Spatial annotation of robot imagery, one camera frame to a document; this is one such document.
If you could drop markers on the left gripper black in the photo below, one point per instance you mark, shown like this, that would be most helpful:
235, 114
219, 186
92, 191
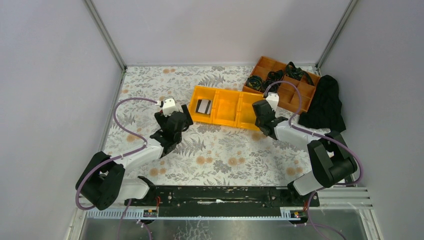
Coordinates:
160, 119

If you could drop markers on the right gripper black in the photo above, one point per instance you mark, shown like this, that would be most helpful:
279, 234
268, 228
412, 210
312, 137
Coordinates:
257, 122

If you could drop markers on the yellow three-compartment bin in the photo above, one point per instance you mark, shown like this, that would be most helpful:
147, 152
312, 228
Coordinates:
230, 108

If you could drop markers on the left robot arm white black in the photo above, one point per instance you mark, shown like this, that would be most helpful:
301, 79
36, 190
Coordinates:
102, 182

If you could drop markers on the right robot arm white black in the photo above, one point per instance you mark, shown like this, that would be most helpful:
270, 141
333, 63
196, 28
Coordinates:
330, 159

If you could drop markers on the black white striped card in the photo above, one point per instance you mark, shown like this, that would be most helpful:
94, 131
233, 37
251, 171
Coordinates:
204, 106

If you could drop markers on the orange wooden divider tray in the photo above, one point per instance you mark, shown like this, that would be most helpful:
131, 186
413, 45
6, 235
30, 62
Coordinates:
297, 90

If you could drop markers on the floral table mat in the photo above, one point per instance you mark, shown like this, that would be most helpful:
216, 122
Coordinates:
208, 154

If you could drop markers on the black cloth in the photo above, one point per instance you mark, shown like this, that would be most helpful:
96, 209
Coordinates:
325, 109

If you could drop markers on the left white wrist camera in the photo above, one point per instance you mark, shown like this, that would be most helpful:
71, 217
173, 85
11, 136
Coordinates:
168, 106

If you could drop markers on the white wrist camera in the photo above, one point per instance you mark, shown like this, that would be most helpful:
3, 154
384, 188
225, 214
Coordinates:
273, 100
168, 106

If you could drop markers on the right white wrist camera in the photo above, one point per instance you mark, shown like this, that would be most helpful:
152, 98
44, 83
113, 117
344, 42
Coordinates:
273, 100

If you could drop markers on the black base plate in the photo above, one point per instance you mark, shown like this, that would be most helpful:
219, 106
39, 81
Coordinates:
195, 200

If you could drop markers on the left aluminium corner post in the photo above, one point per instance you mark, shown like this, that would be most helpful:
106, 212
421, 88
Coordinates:
97, 19

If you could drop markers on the aluminium corner post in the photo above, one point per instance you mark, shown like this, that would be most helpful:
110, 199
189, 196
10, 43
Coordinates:
97, 19
336, 33

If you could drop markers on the aluminium slotted rail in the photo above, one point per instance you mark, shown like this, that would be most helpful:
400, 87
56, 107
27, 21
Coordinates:
152, 214

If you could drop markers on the right aluminium corner post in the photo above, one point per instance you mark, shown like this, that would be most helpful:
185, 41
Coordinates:
336, 33

